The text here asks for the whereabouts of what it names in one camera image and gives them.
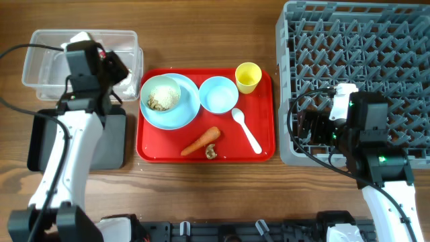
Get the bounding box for right black cable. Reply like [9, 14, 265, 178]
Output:
[286, 87, 417, 242]

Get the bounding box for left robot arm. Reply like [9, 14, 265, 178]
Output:
[7, 45, 137, 241]

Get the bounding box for pale green bowl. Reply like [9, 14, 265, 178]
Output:
[140, 75, 181, 112]

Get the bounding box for brown food scrap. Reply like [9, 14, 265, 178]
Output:
[205, 144, 218, 160]

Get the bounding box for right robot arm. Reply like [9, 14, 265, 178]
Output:
[298, 88, 424, 241]

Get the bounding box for white tissue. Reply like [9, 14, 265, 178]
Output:
[114, 69, 134, 95]

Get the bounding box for red plastic tray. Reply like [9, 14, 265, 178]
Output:
[136, 71, 275, 163]

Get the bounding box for light blue bowl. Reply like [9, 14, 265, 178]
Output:
[199, 76, 239, 114]

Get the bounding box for rice and food leftovers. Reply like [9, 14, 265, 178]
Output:
[146, 86, 180, 112]

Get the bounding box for orange carrot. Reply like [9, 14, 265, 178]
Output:
[181, 126, 221, 156]

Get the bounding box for clear plastic bin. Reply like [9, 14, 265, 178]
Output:
[22, 30, 144, 102]

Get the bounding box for white plastic spoon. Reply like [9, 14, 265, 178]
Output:
[231, 108, 263, 154]

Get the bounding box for light blue plate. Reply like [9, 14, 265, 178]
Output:
[140, 73, 200, 130]

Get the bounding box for yellow plastic cup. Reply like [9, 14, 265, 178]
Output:
[234, 62, 262, 94]

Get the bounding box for black plastic tray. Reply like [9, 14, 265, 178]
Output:
[27, 106, 127, 172]

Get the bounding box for grey dishwasher rack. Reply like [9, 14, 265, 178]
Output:
[275, 1, 429, 169]

